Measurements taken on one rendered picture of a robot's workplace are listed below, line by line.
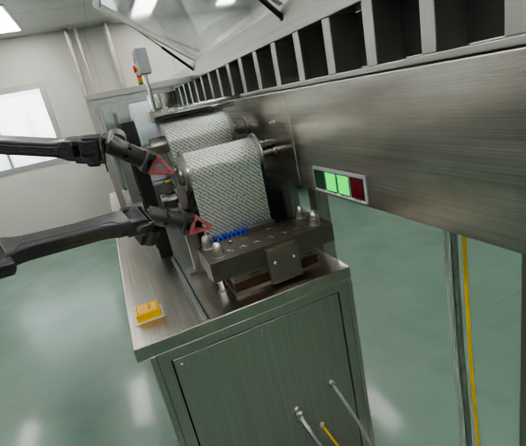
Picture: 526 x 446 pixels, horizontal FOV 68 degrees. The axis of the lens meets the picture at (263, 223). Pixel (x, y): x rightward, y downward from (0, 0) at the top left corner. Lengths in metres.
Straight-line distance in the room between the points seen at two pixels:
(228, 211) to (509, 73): 0.89
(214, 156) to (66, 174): 5.66
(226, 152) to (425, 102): 0.69
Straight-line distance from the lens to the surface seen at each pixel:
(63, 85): 6.81
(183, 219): 1.23
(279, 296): 1.15
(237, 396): 1.27
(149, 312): 1.20
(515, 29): 0.67
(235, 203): 1.29
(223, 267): 1.12
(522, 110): 0.66
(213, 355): 1.17
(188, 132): 1.48
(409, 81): 0.80
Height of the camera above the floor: 1.45
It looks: 18 degrees down
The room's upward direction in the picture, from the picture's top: 12 degrees counter-clockwise
